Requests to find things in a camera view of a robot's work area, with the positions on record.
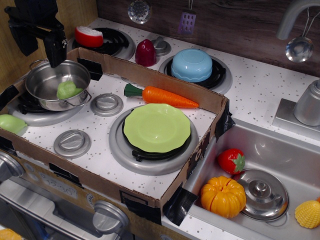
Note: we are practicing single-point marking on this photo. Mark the black rear right burner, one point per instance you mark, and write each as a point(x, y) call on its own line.
point(217, 76)

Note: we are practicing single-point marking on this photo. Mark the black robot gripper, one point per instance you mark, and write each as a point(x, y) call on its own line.
point(38, 14)

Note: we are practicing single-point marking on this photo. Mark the black front right burner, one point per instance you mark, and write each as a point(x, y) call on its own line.
point(162, 155)

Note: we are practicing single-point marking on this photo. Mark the stainless steel pot lid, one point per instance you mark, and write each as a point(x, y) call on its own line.
point(267, 199)

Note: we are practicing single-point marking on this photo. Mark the metal sink basin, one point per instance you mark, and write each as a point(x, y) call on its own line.
point(280, 173)

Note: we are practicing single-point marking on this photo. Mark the black burner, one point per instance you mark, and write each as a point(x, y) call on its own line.
point(162, 155)
point(113, 42)
point(29, 104)
point(217, 76)

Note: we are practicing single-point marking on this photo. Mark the black rear left burner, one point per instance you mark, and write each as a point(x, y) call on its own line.
point(113, 42)

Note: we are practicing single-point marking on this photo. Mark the light blue plastic bowl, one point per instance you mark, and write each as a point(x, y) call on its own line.
point(192, 65)

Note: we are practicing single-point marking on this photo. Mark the light green toy vegetable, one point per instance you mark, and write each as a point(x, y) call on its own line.
point(11, 123)

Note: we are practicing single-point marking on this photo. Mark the orange toy pumpkin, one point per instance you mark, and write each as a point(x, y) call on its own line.
point(223, 196)

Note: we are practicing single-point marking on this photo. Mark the silver stove knob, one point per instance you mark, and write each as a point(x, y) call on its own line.
point(107, 105)
point(161, 46)
point(72, 144)

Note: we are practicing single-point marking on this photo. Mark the silver toy faucet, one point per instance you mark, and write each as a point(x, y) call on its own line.
point(301, 117)

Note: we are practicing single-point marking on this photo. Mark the orange toy carrot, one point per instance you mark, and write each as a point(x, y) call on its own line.
point(155, 95)

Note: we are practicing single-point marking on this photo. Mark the brown cardboard fence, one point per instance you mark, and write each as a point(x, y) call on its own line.
point(97, 172)

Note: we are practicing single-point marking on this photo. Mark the light green toy broccoli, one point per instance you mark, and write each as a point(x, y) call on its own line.
point(67, 89)

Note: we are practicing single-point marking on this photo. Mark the hanging purple spatula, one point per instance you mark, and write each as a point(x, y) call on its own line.
point(187, 20)

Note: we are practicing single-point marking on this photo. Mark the dark red toy vegetable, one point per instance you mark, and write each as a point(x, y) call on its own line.
point(145, 54)

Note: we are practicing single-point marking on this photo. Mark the red and white toy food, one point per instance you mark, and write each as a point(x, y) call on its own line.
point(88, 37)

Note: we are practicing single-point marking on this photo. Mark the silver oven knob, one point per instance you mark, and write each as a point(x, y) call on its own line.
point(108, 218)
point(9, 167)

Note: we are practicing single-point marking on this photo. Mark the yellow toy corn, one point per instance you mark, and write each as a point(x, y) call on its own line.
point(307, 214)

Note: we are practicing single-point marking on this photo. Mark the hanging metal skimmer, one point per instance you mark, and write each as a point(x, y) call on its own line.
point(139, 11)

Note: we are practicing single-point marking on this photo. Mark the black front left burner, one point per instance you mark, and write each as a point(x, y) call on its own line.
point(29, 104)

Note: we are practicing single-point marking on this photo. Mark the light green plastic plate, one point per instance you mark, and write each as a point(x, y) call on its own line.
point(157, 110)

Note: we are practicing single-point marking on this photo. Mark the hanging metal ladle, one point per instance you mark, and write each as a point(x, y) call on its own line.
point(301, 48)

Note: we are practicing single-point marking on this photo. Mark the red toy strawberry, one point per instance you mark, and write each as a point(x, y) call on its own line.
point(231, 161)

